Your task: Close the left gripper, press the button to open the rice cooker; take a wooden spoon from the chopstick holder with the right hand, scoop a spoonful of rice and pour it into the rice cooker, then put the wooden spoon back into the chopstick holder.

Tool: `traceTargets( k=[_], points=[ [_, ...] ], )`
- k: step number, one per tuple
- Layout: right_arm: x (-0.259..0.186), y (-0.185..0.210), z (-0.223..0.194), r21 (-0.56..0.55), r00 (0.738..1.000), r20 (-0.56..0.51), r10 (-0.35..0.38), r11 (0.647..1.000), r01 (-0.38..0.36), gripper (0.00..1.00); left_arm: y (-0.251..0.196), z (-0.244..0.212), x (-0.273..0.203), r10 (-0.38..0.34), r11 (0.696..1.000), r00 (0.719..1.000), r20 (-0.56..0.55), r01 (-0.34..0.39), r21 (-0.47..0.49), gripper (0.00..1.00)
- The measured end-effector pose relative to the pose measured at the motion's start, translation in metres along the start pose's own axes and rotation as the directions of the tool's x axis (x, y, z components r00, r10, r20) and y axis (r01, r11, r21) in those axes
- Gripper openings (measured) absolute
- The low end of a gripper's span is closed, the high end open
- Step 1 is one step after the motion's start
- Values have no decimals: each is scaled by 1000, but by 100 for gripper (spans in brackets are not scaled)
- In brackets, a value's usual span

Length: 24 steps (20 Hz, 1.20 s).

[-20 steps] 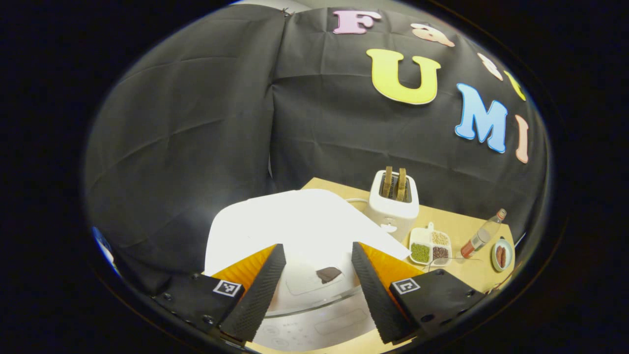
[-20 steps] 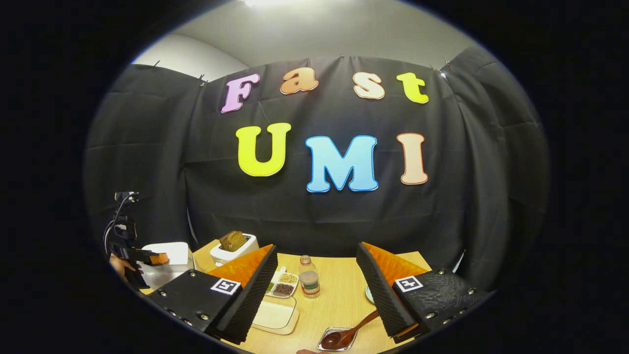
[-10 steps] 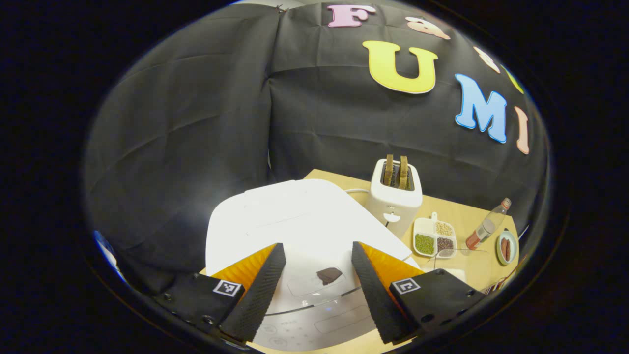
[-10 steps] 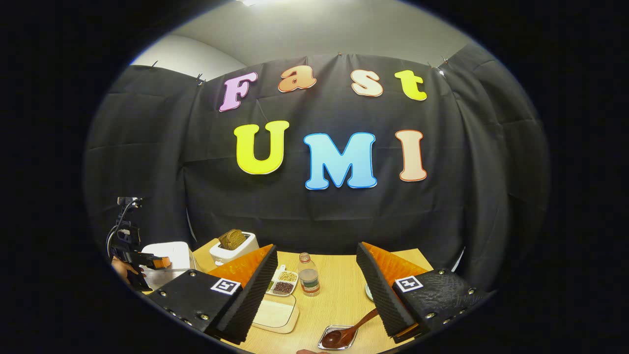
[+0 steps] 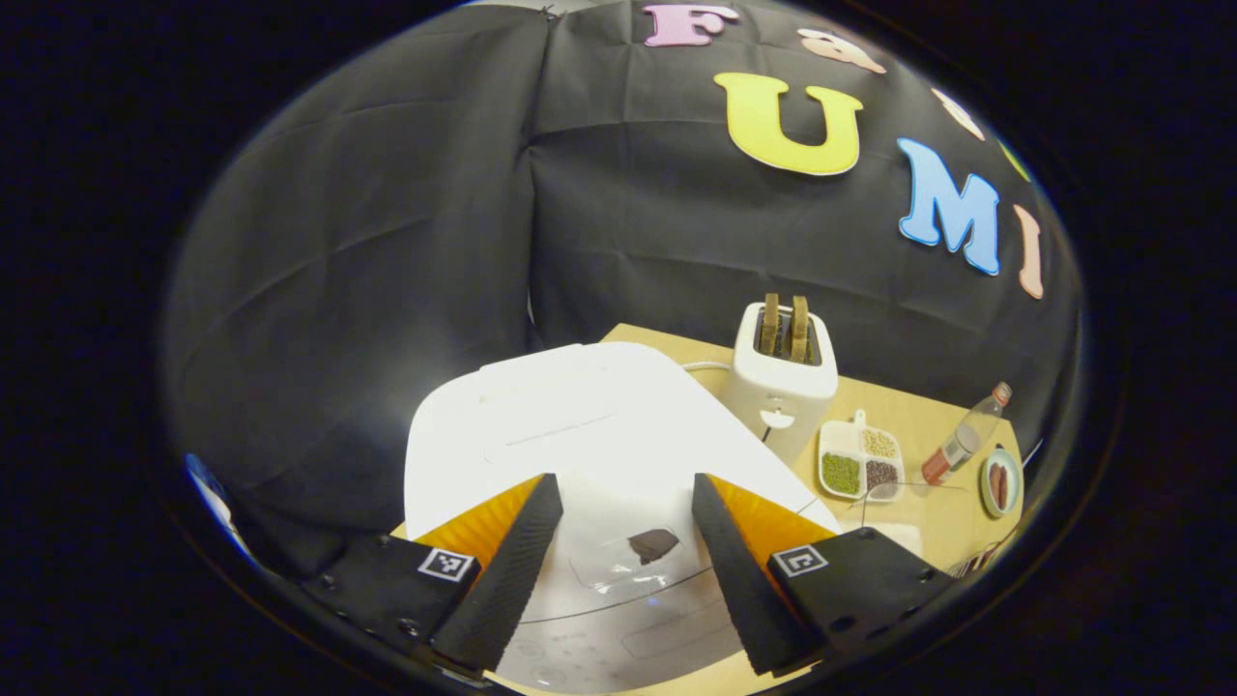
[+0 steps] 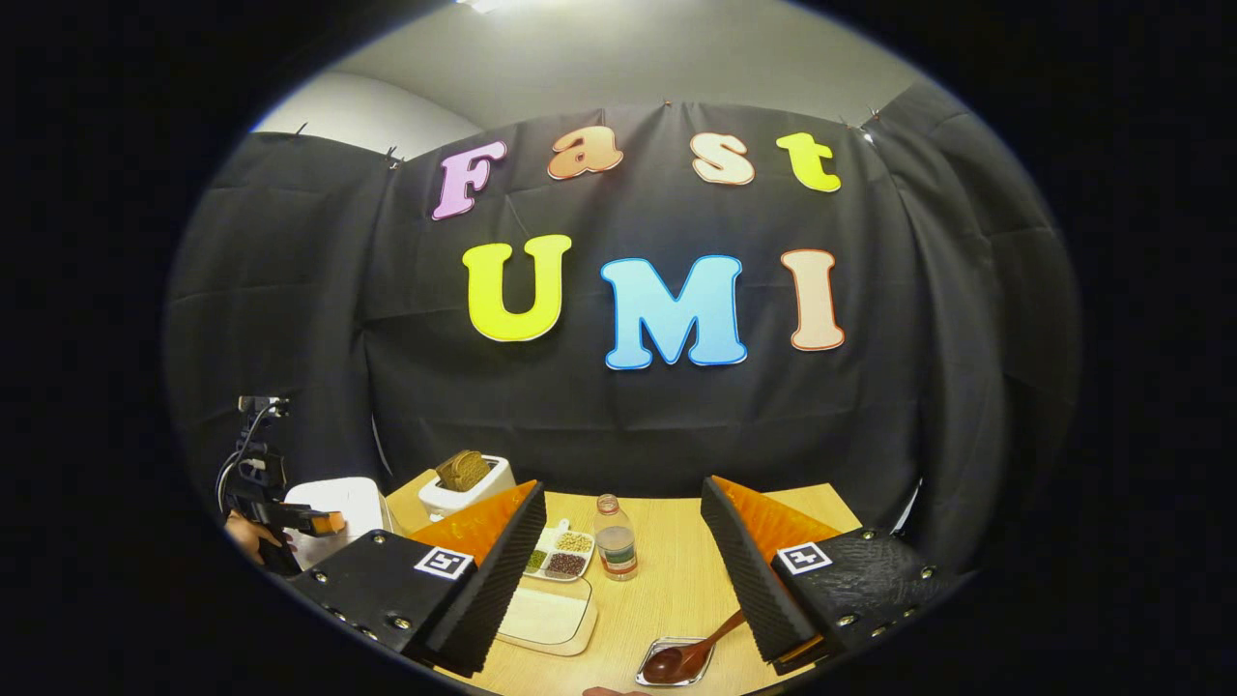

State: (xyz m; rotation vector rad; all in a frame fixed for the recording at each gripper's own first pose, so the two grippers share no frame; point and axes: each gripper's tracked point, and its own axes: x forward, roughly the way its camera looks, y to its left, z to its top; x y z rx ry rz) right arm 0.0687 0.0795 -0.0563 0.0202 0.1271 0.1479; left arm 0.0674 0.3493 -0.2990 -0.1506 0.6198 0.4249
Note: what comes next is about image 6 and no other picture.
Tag black backdrop cloth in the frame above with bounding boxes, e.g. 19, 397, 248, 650
164, 79, 1081, 571

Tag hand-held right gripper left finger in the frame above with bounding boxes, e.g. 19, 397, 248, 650
288, 479, 547, 678

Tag white divided grain dish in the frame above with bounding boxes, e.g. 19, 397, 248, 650
522, 521, 596, 584

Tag white rice cooker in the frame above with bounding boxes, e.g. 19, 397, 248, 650
283, 477, 395, 572

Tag brown wooden spoon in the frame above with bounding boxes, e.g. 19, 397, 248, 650
642, 609, 748, 685

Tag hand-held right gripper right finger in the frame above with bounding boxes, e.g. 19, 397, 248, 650
701, 475, 960, 676

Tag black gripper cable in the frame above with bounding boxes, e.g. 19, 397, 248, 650
216, 406, 273, 513

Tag white toaster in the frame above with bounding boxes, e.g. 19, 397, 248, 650
417, 454, 517, 524

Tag clear plastic bottle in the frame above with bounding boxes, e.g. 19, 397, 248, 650
592, 494, 640, 582

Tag clear tray of rice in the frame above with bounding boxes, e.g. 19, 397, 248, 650
495, 575, 598, 657

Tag small metal chopstick holder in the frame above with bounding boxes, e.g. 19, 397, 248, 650
635, 635, 718, 688

